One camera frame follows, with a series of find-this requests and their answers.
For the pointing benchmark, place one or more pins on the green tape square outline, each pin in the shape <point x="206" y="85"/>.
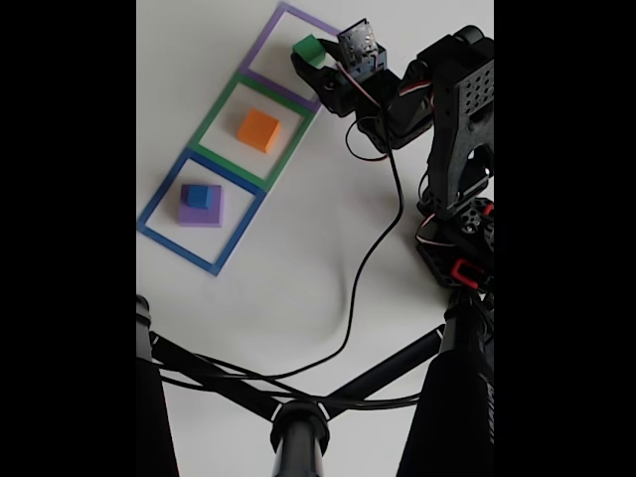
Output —
<point x="211" y="119"/>

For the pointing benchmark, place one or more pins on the small blue cube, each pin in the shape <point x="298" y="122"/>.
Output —
<point x="199" y="196"/>

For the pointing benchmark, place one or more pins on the orange square block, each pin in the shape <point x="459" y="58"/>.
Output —
<point x="258" y="129"/>

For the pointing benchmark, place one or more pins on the blue tape square outline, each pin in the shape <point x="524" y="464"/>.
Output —
<point x="159" y="204"/>

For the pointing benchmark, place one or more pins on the green square block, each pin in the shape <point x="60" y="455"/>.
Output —
<point x="308" y="49"/>

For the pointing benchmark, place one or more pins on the black tripod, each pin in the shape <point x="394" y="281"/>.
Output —
<point x="298" y="442"/>

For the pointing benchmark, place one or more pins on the red clamp piece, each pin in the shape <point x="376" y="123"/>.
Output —
<point x="467" y="270"/>

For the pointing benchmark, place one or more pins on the purple square block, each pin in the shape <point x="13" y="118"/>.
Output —
<point x="201" y="213"/>

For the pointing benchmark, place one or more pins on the purple tape square outline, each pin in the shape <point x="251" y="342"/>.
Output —
<point x="258" y="54"/>

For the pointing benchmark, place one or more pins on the camera circuit board blue mount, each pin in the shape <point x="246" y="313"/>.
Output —
<point x="363" y="47"/>

